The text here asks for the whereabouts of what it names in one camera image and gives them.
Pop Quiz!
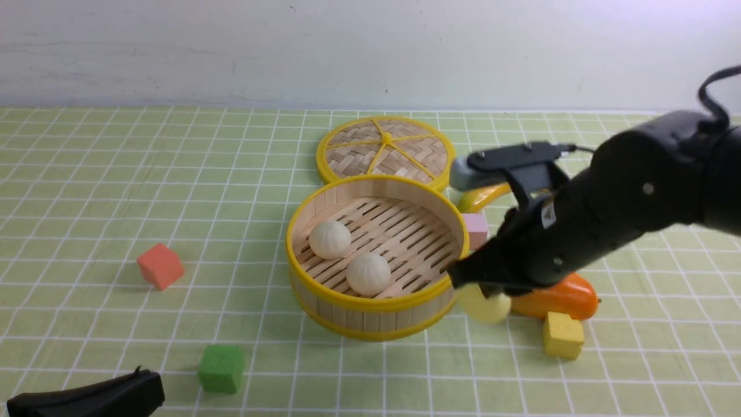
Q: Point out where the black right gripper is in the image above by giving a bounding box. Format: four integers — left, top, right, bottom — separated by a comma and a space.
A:
447, 174, 644, 295

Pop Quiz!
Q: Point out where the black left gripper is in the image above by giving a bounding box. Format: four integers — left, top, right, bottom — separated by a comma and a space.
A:
7, 367, 165, 416

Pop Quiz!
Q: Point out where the yellow bun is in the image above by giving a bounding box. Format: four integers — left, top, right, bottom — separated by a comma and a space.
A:
456, 283, 512, 324

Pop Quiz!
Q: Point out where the white bun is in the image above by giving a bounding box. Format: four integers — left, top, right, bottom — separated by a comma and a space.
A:
309, 221, 352, 259
346, 253, 392, 297

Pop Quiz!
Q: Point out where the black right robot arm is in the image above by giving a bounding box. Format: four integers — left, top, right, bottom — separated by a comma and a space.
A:
447, 111, 740, 296

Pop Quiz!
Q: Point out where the woven bamboo steamer lid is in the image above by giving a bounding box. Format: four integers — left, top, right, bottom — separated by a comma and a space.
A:
316, 116, 456, 192

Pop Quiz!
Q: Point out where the bamboo steamer tray yellow rim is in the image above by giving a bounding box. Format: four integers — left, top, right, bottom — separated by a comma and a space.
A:
285, 176, 469, 341

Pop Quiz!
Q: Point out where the orange plastic mango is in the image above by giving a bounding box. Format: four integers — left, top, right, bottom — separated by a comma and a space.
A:
511, 273, 601, 320

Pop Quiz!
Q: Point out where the green foam cube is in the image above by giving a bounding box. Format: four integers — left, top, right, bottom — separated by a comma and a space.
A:
197, 344, 244, 394

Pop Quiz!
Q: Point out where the pink foam cube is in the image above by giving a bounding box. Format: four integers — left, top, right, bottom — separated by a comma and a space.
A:
461, 212, 489, 251

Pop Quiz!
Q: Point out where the yellow foam cube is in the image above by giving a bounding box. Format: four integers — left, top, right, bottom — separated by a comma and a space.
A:
542, 312, 585, 361

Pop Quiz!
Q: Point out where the yellow plastic banana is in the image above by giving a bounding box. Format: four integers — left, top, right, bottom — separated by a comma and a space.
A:
457, 182, 511, 214

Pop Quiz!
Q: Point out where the red foam cube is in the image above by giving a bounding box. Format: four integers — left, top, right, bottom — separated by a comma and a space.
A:
137, 243, 185, 291

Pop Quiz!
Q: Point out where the green checkered tablecloth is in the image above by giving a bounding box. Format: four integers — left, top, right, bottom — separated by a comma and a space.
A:
1, 107, 740, 416

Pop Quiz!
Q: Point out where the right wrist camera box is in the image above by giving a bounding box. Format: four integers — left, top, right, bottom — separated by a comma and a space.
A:
449, 141, 577, 206

